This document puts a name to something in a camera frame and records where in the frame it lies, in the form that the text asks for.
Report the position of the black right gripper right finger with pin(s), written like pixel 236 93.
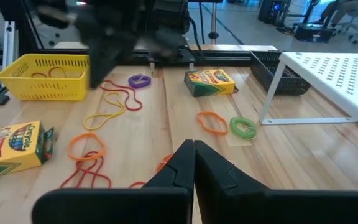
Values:
pixel 259 208

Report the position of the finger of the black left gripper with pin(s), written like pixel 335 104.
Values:
pixel 95 68
pixel 108 63

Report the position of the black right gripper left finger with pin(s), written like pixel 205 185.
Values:
pixel 120 205

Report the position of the red rubber band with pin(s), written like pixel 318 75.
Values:
pixel 137 183
pixel 137 107
pixel 85 172
pixel 39 74
pixel 57 68

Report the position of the yellow plastic basket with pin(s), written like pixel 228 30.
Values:
pixel 42 90

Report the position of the orange rubber band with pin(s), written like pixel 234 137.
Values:
pixel 211 113
pixel 85 134

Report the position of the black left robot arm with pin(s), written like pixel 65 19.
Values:
pixel 169 25

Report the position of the office chair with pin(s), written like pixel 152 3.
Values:
pixel 357 25

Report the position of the yellow rubber band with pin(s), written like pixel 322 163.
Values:
pixel 104 115

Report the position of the metal stand pole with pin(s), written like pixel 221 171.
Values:
pixel 213 21

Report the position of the yellow Crayola crayon box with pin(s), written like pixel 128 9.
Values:
pixel 210 82
pixel 11 149

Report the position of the black plastic basket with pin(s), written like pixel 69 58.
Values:
pixel 287 84

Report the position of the white perforated metal shelf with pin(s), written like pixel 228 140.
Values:
pixel 337 81

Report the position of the black computer tower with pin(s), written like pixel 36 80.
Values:
pixel 273 14

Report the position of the black floor box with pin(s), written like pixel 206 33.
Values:
pixel 314 33

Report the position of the person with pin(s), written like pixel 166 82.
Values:
pixel 343 7

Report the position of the silver aluminium post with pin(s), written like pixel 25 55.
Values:
pixel 10 46

